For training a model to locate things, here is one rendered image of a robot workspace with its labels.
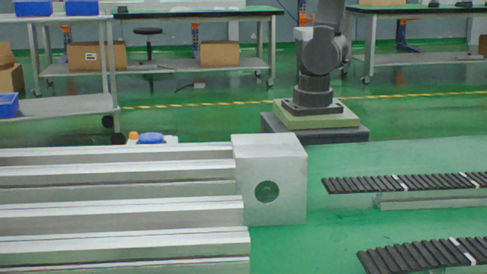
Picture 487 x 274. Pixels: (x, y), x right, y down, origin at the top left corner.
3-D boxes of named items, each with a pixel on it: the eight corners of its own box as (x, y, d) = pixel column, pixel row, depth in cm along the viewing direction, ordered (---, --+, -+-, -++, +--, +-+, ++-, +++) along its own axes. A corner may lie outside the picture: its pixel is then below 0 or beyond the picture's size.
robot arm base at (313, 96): (327, 101, 122) (279, 105, 119) (330, 68, 119) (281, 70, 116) (345, 113, 114) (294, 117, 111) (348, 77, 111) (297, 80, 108)
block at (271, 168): (290, 187, 79) (291, 127, 77) (305, 224, 68) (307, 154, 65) (230, 189, 79) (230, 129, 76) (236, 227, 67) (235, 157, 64)
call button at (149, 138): (165, 142, 84) (164, 131, 83) (163, 151, 80) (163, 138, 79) (139, 143, 83) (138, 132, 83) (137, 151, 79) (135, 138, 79)
